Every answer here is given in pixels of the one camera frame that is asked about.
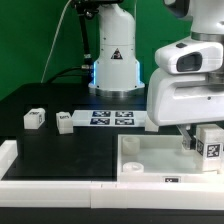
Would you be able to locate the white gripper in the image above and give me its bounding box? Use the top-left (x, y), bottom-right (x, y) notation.
top-left (147, 38), bottom-right (224, 150)

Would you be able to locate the white square tabletop tray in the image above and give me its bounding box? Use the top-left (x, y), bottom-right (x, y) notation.
top-left (117, 135), bottom-right (224, 184)

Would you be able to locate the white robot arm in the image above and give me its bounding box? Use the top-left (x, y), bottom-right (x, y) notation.
top-left (89, 0), bottom-right (224, 135)

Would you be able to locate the white U-shaped obstacle fence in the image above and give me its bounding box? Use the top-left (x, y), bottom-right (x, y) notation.
top-left (0, 140), bottom-right (224, 210)

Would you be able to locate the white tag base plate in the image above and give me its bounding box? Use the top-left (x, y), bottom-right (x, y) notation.
top-left (72, 110), bottom-right (146, 127)

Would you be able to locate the black cable bundle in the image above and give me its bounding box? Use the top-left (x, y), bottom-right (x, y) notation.
top-left (44, 0), bottom-right (101, 84)

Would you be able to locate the white cable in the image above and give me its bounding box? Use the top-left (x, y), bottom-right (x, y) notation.
top-left (40, 0), bottom-right (73, 84)

